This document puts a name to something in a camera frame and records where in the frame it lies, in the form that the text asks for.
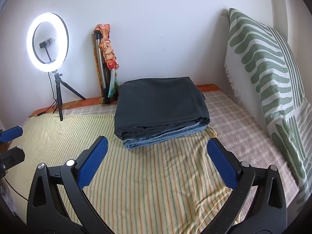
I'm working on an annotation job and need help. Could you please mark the pink checked blanket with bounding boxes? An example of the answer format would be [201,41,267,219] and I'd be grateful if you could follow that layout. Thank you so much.
[64,90,301,226]

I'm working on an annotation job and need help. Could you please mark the white ring light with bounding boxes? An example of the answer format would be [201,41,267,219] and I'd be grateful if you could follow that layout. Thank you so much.
[26,13,70,73]

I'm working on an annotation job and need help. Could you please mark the yellow striped cloth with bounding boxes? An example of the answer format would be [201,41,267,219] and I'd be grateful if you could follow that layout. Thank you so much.
[4,113,242,234]

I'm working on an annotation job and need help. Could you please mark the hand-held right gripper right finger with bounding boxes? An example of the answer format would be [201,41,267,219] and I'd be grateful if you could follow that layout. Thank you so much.
[206,137,290,234]

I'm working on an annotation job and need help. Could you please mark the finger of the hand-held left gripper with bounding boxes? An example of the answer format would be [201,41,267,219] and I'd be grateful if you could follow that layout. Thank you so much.
[0,125,24,143]
[0,146,26,180]

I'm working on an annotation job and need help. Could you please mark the blue jeans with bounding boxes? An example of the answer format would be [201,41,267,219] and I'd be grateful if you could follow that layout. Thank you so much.
[123,91,211,150]

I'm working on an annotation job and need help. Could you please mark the green white patterned pillow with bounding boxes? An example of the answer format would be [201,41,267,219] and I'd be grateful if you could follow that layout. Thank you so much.
[224,7,312,201]

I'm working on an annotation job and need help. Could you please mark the silver folded tripod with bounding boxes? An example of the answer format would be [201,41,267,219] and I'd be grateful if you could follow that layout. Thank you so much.
[92,29,115,103]

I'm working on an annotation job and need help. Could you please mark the black ring light cable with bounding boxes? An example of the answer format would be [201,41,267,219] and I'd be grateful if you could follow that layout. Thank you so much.
[29,72,59,118]

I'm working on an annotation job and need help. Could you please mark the dark grey pants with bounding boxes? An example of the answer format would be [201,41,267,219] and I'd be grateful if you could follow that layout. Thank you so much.
[114,77,211,141]

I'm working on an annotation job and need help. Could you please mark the black ring light tripod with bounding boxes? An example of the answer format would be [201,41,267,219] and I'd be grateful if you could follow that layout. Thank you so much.
[50,70,87,122]

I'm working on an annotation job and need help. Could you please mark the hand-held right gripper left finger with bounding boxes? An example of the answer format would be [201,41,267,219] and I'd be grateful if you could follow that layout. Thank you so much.
[26,136,115,234]

